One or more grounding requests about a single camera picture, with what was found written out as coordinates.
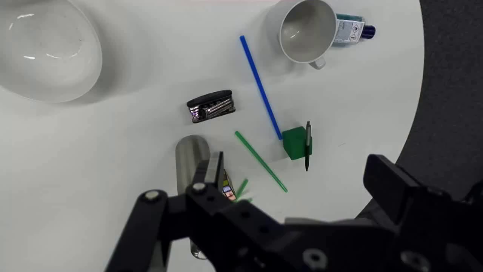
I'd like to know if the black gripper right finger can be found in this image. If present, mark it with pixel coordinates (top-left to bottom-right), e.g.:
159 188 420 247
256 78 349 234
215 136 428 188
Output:
364 152 483 272

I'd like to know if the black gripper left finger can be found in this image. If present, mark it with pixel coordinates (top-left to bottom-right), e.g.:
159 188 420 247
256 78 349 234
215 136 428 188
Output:
105 149 239 272

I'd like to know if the green cube block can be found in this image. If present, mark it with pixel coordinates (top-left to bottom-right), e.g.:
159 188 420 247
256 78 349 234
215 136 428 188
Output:
281 125 314 161

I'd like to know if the white ceramic cup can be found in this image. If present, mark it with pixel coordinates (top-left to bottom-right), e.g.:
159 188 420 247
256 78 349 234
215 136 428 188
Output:
265 0 339 71

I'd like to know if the stainless steel bottle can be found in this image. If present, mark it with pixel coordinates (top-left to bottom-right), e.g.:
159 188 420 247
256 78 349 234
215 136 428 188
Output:
174 133 212 261

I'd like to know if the multicoloured puzzle cube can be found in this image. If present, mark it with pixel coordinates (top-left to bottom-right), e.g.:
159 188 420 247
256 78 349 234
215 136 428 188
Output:
219 169 239 204

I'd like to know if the green plastic stick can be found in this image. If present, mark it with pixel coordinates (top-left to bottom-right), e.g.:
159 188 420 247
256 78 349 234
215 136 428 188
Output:
234 176 251 201
233 129 290 194

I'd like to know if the black folding multi-tool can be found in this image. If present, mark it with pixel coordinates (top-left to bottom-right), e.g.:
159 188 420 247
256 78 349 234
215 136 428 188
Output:
186 89 237 123

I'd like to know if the teal mouthwash bottle blue cap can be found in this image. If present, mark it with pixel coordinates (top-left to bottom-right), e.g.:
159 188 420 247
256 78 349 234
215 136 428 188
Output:
331 12 378 48

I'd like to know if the blue plastic stick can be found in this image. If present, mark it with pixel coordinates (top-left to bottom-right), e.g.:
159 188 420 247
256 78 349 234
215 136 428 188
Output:
239 33 286 142

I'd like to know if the white ceramic bowl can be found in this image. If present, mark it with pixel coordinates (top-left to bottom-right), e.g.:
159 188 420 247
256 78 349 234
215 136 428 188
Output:
0 0 106 105

